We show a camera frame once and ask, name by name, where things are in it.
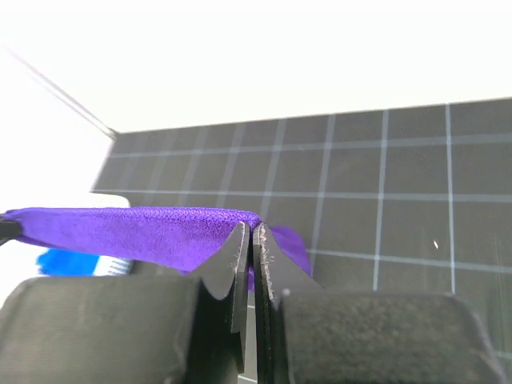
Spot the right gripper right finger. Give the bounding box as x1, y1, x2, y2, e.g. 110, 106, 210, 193
252, 223, 325, 383

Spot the purple towel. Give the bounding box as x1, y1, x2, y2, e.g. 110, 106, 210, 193
7, 206, 313, 295

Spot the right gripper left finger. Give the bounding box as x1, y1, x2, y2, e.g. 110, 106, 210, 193
191, 222, 249, 372

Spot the white perforated plastic basket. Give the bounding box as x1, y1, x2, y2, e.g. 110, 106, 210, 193
93, 256, 133, 276

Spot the blue towel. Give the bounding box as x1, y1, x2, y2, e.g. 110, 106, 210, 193
37, 249, 99, 277

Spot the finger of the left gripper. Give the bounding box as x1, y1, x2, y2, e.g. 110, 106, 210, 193
0, 216, 22, 246

